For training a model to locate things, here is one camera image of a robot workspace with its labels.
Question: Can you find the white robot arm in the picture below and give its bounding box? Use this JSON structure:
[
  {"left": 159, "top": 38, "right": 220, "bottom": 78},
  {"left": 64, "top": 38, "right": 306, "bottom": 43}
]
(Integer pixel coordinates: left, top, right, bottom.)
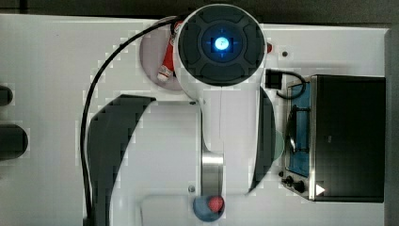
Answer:
[{"left": 87, "top": 4, "right": 276, "bottom": 226}]

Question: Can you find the red ketchup bottle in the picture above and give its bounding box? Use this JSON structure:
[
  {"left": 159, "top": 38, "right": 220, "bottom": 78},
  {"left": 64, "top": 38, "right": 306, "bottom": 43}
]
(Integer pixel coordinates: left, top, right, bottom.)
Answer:
[{"left": 157, "top": 21, "right": 182, "bottom": 82}]

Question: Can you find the grey round plate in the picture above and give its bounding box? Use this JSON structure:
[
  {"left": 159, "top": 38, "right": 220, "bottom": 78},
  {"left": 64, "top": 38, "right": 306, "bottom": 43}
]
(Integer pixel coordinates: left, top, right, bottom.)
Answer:
[{"left": 139, "top": 24, "right": 182, "bottom": 92}]

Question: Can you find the green cup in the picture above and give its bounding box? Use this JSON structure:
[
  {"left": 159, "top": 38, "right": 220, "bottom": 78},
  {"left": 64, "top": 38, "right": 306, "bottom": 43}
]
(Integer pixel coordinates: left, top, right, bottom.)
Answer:
[{"left": 274, "top": 131, "right": 284, "bottom": 160}]

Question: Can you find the red strawberry in bowl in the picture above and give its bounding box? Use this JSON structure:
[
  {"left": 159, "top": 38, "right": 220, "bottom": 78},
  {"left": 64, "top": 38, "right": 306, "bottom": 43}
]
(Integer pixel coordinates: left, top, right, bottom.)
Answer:
[{"left": 208, "top": 196, "right": 224, "bottom": 213}]

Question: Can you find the blue bowl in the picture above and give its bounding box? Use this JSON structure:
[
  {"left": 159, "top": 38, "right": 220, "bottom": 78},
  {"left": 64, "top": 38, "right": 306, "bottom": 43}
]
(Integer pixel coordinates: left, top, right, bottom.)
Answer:
[{"left": 193, "top": 196, "right": 225, "bottom": 222}]

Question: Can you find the red strawberry on table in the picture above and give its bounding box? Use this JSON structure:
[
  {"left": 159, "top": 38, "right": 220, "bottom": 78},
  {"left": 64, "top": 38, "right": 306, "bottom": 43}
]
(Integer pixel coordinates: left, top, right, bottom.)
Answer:
[{"left": 267, "top": 43, "right": 273, "bottom": 53}]

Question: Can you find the black toaster oven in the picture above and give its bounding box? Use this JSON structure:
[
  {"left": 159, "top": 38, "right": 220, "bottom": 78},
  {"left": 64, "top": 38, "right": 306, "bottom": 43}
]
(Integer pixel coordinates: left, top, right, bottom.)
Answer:
[{"left": 279, "top": 74, "right": 386, "bottom": 202}]

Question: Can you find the large black stove burner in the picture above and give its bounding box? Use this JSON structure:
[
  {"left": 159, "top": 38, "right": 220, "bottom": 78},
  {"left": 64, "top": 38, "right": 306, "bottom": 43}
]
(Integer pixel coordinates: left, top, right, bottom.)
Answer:
[{"left": 0, "top": 124, "right": 28, "bottom": 161}]

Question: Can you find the small black stove burner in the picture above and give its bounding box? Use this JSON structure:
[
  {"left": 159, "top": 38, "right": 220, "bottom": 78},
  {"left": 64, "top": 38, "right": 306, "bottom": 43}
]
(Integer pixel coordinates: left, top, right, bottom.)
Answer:
[{"left": 0, "top": 86, "right": 13, "bottom": 106}]

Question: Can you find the black camera box with cable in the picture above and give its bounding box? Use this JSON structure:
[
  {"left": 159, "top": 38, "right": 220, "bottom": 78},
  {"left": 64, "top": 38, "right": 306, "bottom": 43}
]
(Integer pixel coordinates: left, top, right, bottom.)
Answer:
[{"left": 264, "top": 69, "right": 306, "bottom": 100}]

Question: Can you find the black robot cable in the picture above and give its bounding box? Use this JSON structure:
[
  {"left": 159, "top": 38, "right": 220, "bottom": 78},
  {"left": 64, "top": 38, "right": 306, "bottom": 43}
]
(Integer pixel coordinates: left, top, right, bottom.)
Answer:
[{"left": 79, "top": 15, "right": 186, "bottom": 226}]

